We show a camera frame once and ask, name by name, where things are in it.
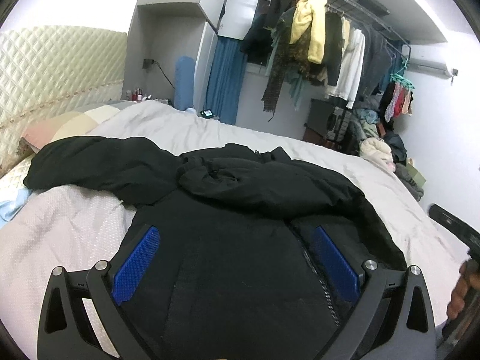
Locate large black jacket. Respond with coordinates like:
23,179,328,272
24,136,406,359

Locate pile of clothes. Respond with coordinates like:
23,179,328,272
348,108,425,202

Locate person's right hand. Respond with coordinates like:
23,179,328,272
447,261,480,320

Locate green box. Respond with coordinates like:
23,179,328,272
406,158,426,188

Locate light grey bed cover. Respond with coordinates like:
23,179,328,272
1,101,462,359

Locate light blue sheet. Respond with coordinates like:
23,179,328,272
0,188,32,228

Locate teal hanger with small garments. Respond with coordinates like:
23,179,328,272
378,57,415,124

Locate white air conditioner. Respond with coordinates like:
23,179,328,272
407,58,458,80

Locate black storage rack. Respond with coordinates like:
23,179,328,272
302,98,359,155

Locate pastel patchwork pillow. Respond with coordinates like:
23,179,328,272
20,101,134,153

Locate white hanging sweater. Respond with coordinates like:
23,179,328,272
326,28,365,109

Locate cosmetic bottles on nightstand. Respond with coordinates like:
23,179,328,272
125,88,152,102

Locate small digital clock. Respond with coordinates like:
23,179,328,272
199,109,219,119

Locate black hanging jacket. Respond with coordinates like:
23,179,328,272
323,11,343,86

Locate cream quilted headboard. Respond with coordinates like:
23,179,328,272
1,26,127,174

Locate brown patterned hanging scarf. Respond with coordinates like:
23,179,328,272
261,7,310,119

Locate yellow hanging hoodie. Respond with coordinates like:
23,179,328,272
289,0,328,64

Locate blue curtain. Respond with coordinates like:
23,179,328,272
204,37,247,125

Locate black wall charger with cable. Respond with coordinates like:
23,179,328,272
141,58,177,91

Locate grey wall cabinet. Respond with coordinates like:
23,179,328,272
122,0,259,111

